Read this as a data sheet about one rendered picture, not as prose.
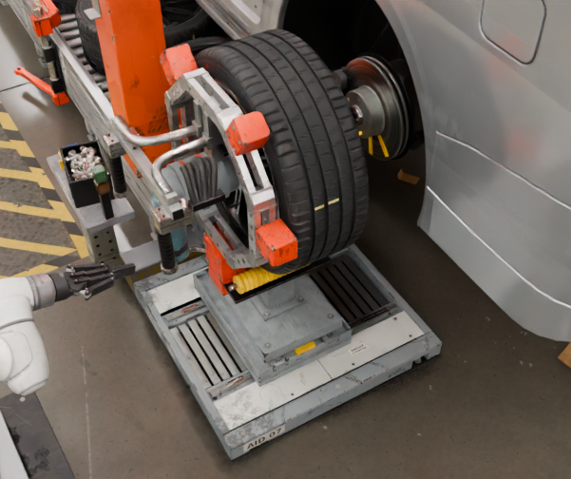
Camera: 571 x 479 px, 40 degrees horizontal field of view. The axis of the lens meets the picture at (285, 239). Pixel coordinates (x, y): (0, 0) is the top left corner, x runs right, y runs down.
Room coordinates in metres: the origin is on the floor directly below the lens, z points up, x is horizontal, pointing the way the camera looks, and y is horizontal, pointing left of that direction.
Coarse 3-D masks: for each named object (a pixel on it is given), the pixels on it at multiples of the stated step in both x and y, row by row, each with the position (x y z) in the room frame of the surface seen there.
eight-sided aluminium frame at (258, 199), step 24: (192, 72) 1.73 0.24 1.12; (168, 96) 1.83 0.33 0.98; (192, 96) 1.68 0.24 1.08; (216, 96) 1.65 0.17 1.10; (168, 120) 1.86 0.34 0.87; (216, 120) 1.55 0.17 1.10; (240, 168) 1.45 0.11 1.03; (264, 192) 1.43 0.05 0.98; (216, 216) 1.71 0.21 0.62; (264, 216) 1.44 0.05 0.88; (216, 240) 1.62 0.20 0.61; (240, 240) 1.61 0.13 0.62; (240, 264) 1.48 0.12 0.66
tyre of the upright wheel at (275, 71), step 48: (240, 48) 1.76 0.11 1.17; (288, 48) 1.75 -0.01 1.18; (240, 96) 1.62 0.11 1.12; (288, 96) 1.59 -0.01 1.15; (336, 96) 1.62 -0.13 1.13; (288, 144) 1.48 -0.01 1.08; (336, 144) 1.52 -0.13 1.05; (288, 192) 1.42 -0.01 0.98; (336, 192) 1.46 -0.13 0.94; (336, 240) 1.47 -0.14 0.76
